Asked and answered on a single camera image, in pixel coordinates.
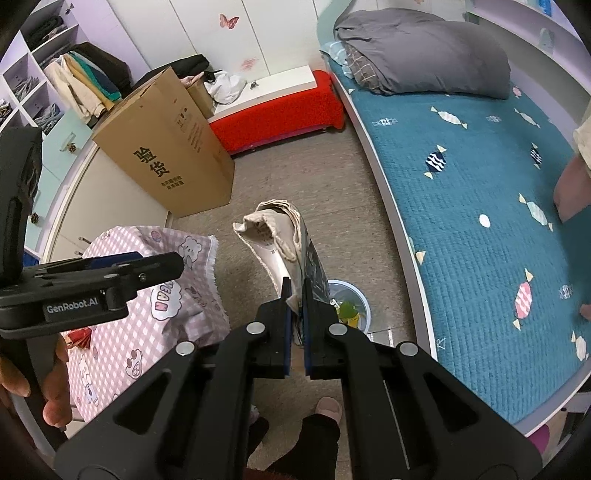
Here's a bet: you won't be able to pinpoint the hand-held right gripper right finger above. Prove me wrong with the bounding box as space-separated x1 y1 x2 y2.
302 295 543 480

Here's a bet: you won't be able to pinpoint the light teal bed headboard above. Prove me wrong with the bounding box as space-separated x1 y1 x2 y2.
316 0 365 75

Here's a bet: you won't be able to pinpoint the red covered bench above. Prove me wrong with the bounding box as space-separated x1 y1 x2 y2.
207 65 346 155

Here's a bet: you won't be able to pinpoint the grey folded clothing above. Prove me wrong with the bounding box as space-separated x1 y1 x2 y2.
32 104 63 132
10 74 40 100

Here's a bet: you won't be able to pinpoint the clear lined trash bin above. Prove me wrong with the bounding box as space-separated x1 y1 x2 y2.
323 279 371 334

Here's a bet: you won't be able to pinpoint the teal candy print bedsheet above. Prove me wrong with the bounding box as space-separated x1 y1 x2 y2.
330 78 591 423

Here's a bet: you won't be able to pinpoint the pink checked tablecloth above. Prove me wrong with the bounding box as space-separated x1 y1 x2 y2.
62 225 232 423

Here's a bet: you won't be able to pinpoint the white lilac bed frame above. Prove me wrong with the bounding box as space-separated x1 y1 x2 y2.
330 74 591 439

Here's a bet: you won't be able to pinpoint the printed paper bag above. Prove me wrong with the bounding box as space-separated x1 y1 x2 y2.
232 199 331 344

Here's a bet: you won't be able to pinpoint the white open wardrobe shelf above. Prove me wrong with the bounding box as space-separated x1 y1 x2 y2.
0 0 134 134

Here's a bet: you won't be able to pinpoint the pink slipper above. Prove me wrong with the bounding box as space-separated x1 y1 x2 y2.
315 397 343 425

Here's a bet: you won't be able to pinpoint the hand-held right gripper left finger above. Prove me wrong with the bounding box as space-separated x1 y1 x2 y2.
54 276 293 480

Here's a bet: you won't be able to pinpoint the grey quilt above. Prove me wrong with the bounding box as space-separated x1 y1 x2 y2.
335 8 512 100

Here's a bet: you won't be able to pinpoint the pile of folded clothes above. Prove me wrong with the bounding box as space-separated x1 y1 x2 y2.
44 41 134 125

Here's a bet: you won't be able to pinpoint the person's reddish fuzzy garment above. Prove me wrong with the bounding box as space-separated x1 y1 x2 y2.
245 466 319 480

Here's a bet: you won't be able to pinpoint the white plastic bag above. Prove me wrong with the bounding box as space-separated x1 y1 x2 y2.
203 70 247 104

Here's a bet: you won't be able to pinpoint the white cabinet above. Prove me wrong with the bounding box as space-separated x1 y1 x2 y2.
25 111 174 264

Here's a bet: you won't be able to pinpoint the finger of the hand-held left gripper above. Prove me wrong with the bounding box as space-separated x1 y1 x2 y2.
23 251 144 278
104 252 185 291

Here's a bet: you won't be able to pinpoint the tall cardboard box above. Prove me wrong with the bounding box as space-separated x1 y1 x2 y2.
92 66 236 220

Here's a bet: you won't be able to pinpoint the light blue pillow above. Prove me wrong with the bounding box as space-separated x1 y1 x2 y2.
321 41 354 77

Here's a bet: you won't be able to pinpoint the red packet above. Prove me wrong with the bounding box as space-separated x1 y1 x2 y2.
65 325 95 352

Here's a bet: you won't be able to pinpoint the dark folded clothes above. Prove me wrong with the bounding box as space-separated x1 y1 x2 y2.
21 15 65 42

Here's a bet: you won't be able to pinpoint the grey checked blanket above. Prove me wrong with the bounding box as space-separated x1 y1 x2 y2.
344 44 384 93

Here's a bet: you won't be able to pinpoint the black clothing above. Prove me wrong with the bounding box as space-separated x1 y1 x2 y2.
131 54 211 88

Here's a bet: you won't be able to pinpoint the person's black trouser leg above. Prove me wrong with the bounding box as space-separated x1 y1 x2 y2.
247 413 342 480

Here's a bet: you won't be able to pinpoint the white bedside wall shelf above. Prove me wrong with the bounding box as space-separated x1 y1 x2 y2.
466 0 591 121

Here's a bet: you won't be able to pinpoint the person's left hand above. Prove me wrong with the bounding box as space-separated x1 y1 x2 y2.
0 335 75 430

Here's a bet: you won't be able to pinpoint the small brown cardboard box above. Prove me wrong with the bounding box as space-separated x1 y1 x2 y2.
187 78 217 118

